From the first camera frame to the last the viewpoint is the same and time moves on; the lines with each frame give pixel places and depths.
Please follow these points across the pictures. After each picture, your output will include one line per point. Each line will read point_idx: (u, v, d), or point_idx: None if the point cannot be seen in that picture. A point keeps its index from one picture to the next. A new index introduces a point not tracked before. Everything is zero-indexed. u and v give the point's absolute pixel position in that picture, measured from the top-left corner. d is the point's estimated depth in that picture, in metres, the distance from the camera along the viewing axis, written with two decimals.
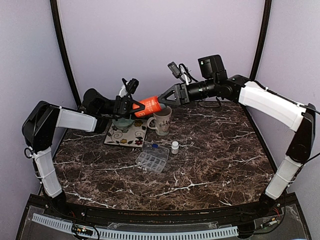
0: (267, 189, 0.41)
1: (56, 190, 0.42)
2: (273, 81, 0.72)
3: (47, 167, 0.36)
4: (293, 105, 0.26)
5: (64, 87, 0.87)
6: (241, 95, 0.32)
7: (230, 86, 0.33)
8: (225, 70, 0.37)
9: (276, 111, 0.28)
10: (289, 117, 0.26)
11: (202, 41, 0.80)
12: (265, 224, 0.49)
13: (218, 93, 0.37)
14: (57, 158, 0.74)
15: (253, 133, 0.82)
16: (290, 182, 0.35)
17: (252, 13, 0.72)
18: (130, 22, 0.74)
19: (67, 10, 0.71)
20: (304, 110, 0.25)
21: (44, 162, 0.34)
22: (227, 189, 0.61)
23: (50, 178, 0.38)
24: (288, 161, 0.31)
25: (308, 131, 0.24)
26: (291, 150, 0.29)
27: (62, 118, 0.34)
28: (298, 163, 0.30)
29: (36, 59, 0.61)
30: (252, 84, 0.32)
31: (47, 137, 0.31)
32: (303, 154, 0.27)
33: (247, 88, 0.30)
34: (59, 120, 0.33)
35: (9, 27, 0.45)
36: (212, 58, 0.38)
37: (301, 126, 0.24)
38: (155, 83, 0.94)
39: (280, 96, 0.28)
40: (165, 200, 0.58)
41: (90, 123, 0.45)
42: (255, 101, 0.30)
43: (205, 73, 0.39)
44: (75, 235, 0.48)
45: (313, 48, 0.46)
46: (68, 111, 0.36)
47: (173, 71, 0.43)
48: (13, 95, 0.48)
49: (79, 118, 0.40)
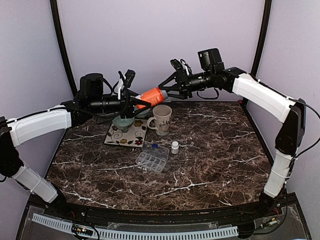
0: (265, 186, 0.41)
1: (52, 194, 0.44)
2: (273, 81, 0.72)
3: (30, 181, 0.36)
4: (282, 97, 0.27)
5: (64, 87, 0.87)
6: (234, 85, 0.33)
7: (225, 76, 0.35)
8: (222, 62, 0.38)
9: (266, 102, 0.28)
10: (277, 109, 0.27)
11: (201, 42, 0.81)
12: (265, 225, 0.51)
13: (215, 84, 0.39)
14: (57, 158, 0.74)
15: (253, 133, 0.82)
16: (286, 178, 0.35)
17: (251, 13, 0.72)
18: (129, 22, 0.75)
19: (67, 10, 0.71)
20: (291, 104, 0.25)
21: (25, 178, 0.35)
22: (227, 189, 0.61)
23: (39, 187, 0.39)
24: (278, 155, 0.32)
25: (295, 123, 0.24)
26: (278, 142, 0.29)
27: (24, 129, 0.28)
28: (287, 155, 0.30)
29: (36, 59, 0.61)
30: (246, 76, 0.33)
31: (15, 156, 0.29)
32: (289, 145, 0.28)
33: (241, 79, 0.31)
34: (17, 134, 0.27)
35: (9, 27, 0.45)
36: (211, 51, 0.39)
37: (288, 118, 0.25)
38: (155, 83, 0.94)
39: (271, 89, 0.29)
40: (165, 200, 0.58)
41: (64, 119, 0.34)
42: (247, 92, 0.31)
43: (203, 65, 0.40)
44: (75, 235, 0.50)
45: (313, 48, 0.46)
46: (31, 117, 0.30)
47: (175, 65, 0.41)
48: (13, 95, 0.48)
49: (49, 120, 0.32)
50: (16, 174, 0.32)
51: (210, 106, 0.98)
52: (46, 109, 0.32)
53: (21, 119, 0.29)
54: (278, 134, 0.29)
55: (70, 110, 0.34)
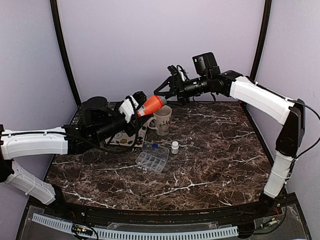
0: (265, 187, 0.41)
1: (49, 198, 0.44)
2: (273, 81, 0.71)
3: (23, 185, 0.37)
4: (280, 99, 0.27)
5: (64, 87, 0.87)
6: (232, 89, 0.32)
7: (222, 80, 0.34)
8: (218, 66, 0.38)
9: (265, 105, 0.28)
10: (276, 111, 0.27)
11: (202, 42, 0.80)
12: (265, 225, 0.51)
13: (211, 88, 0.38)
14: (57, 158, 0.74)
15: (253, 133, 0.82)
16: (286, 178, 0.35)
17: (252, 13, 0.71)
18: (129, 22, 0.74)
19: (67, 10, 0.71)
20: (291, 105, 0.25)
21: (18, 182, 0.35)
22: (227, 189, 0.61)
23: (34, 190, 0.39)
24: (278, 156, 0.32)
25: (296, 125, 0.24)
26: (279, 143, 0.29)
27: (15, 146, 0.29)
28: (287, 156, 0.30)
29: (36, 59, 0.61)
30: (242, 78, 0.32)
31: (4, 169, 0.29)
32: (290, 147, 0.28)
33: (238, 82, 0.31)
34: (6, 150, 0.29)
35: (9, 28, 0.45)
36: (205, 55, 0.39)
37: (289, 120, 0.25)
38: (155, 83, 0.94)
39: (268, 91, 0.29)
40: (165, 200, 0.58)
41: (60, 146, 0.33)
42: (245, 94, 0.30)
43: (199, 70, 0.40)
44: (75, 234, 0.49)
45: (313, 48, 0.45)
46: (27, 136, 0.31)
47: (171, 71, 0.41)
48: (13, 96, 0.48)
49: (44, 143, 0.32)
50: (9, 180, 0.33)
51: (210, 106, 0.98)
52: (44, 131, 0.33)
53: (15, 135, 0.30)
54: (279, 136, 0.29)
55: (68, 139, 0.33)
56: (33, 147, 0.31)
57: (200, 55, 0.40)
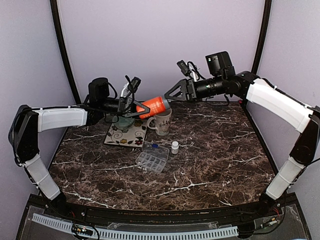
0: (267, 188, 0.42)
1: (54, 192, 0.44)
2: (273, 81, 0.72)
3: (40, 173, 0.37)
4: (300, 105, 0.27)
5: (65, 87, 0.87)
6: (249, 91, 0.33)
7: (239, 81, 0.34)
8: (232, 66, 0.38)
9: (283, 110, 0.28)
10: (296, 119, 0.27)
11: (201, 42, 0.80)
12: (265, 224, 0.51)
13: (226, 90, 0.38)
14: (57, 158, 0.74)
15: (253, 133, 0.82)
16: (291, 183, 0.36)
17: (252, 13, 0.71)
18: (129, 22, 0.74)
19: (67, 10, 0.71)
20: (310, 112, 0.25)
21: (35, 169, 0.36)
22: (227, 189, 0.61)
23: (46, 181, 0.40)
24: (290, 162, 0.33)
25: (314, 133, 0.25)
26: (295, 151, 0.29)
27: (49, 118, 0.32)
28: (301, 165, 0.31)
29: (36, 59, 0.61)
30: (261, 82, 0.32)
31: (36, 143, 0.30)
32: (305, 156, 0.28)
33: (256, 85, 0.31)
34: (43, 121, 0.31)
35: (8, 27, 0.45)
36: (220, 55, 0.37)
37: (307, 127, 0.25)
38: (155, 83, 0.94)
39: (287, 96, 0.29)
40: (165, 200, 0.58)
41: (81, 117, 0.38)
42: (262, 98, 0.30)
43: (212, 69, 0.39)
44: (75, 234, 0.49)
45: (313, 48, 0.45)
46: (54, 110, 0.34)
47: (182, 69, 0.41)
48: (13, 95, 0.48)
49: (70, 115, 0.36)
50: (31, 161, 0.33)
51: (210, 106, 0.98)
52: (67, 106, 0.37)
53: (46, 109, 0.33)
54: (295, 144, 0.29)
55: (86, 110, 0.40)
56: (62, 117, 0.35)
57: (215, 53, 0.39)
